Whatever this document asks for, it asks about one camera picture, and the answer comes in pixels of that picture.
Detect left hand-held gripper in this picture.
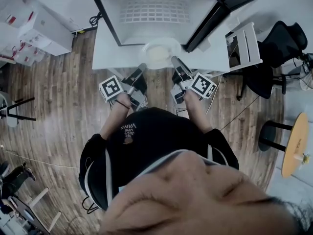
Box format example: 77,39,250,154
99,62,148,112

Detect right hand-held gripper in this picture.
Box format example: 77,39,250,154
170,55,218,105

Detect white round plate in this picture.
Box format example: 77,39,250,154
141,38,181,70

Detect person's left forearm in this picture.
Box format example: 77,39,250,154
99,93,133,139

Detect person's right forearm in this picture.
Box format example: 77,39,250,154
184,91,213,134

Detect white table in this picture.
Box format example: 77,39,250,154
91,24,232,80

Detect black wrist band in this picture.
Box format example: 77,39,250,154
114,99,132,110

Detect person's black shirt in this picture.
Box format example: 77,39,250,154
78,106,240,212

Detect white cardboard boxes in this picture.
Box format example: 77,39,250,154
18,5,74,56

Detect black mesh office chair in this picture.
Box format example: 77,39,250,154
236,20,309,101

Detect black round stool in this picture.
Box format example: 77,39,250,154
258,120,294,153

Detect clear bottles with red labels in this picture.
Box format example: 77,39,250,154
0,39,48,67

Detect person's face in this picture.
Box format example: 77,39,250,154
97,150,304,235

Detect grey chair with black legs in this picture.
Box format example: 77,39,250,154
0,91,37,128

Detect round wooden side table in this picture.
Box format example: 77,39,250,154
281,112,310,179

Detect clear water jug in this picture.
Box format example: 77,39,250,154
0,0,40,29

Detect small flower vase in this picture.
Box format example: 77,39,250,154
293,153,310,165

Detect dark desk with wooden legs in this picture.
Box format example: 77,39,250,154
0,187,62,235

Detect black power cable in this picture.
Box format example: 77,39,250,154
89,11,102,28

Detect thin black floor cable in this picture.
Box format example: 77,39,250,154
220,95,261,132

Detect thin white floor cable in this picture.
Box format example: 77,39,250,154
0,144,80,169

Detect black looped waist cable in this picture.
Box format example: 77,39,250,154
82,196,98,214

